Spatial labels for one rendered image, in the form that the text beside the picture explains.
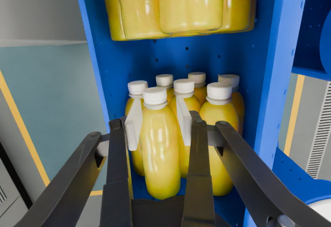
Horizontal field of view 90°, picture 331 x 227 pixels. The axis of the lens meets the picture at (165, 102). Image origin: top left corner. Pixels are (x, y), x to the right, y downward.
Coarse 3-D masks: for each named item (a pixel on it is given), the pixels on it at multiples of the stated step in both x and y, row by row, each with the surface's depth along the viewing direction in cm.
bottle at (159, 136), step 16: (144, 112) 27; (160, 112) 26; (144, 128) 26; (160, 128) 26; (176, 128) 28; (144, 144) 27; (160, 144) 26; (176, 144) 28; (144, 160) 29; (160, 160) 28; (176, 160) 29; (160, 176) 29; (176, 176) 30; (160, 192) 30; (176, 192) 31
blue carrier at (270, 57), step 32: (96, 0) 26; (288, 0) 14; (96, 32) 25; (256, 32) 29; (288, 32) 15; (96, 64) 24; (128, 64) 35; (160, 64) 40; (192, 64) 40; (224, 64) 37; (256, 64) 30; (288, 64) 17; (128, 96) 36; (256, 96) 31; (256, 128) 32
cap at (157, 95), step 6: (144, 90) 27; (150, 90) 27; (156, 90) 27; (162, 90) 26; (144, 96) 26; (150, 96) 25; (156, 96) 25; (162, 96) 26; (150, 102) 26; (156, 102) 26; (162, 102) 26
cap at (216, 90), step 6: (210, 84) 27; (216, 84) 27; (222, 84) 27; (228, 84) 27; (210, 90) 26; (216, 90) 25; (222, 90) 25; (228, 90) 25; (210, 96) 26; (216, 96) 26; (222, 96) 26; (228, 96) 26
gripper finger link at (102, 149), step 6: (126, 132) 15; (102, 138) 14; (108, 138) 14; (126, 138) 15; (102, 144) 14; (108, 144) 14; (96, 150) 14; (102, 150) 14; (96, 156) 14; (102, 156) 14
